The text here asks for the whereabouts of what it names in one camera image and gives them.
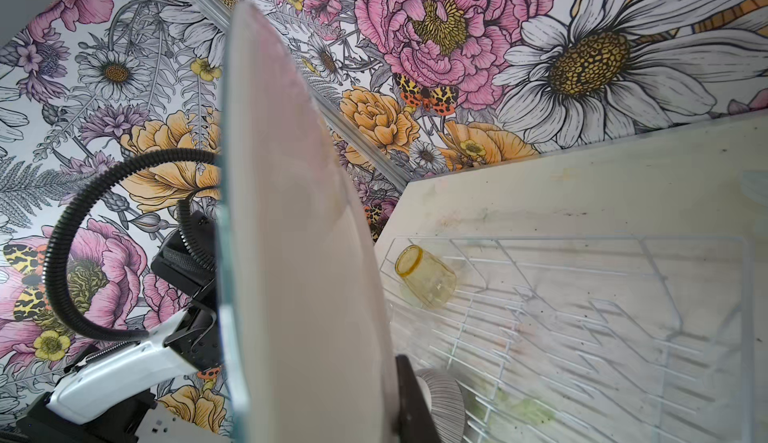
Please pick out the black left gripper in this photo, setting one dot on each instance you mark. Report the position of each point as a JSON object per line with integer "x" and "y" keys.
{"x": 196, "y": 337}

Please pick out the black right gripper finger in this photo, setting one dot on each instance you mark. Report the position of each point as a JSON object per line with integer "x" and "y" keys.
{"x": 415, "y": 423}

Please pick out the dark green rimmed plate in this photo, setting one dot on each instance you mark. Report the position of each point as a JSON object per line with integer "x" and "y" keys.
{"x": 303, "y": 321}

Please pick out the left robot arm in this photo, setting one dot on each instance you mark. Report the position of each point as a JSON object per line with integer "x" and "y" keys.
{"x": 166, "y": 386}

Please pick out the amber glass cup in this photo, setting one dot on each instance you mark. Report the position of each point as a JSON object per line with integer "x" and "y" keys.
{"x": 431, "y": 281}

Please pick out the white wire dish rack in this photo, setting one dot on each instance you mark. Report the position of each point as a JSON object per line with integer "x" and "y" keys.
{"x": 588, "y": 339}

